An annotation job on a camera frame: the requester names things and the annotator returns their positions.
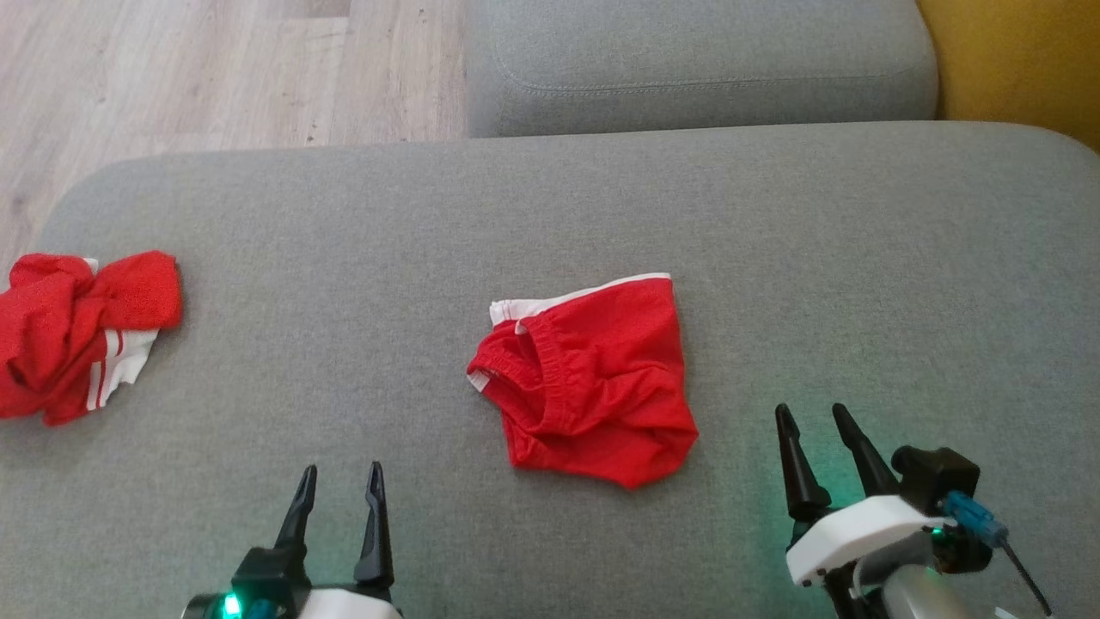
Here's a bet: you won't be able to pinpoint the yellow sofa section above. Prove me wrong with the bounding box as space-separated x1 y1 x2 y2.
914 0 1100 155

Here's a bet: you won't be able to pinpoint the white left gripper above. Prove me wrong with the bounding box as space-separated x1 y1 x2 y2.
182 461 406 619

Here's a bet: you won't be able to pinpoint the grey seamed sofa cushion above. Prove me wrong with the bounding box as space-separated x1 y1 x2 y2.
464 0 940 139

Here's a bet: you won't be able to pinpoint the blue right camera connector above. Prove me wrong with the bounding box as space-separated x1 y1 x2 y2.
940 489 1009 548

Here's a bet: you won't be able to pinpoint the red and white jersey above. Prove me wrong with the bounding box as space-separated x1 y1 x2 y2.
0 250 185 428

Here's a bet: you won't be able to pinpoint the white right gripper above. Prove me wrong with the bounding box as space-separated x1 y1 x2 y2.
774 402 947 589

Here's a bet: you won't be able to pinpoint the red shorts with white trim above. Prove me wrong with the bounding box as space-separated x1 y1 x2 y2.
466 272 700 492

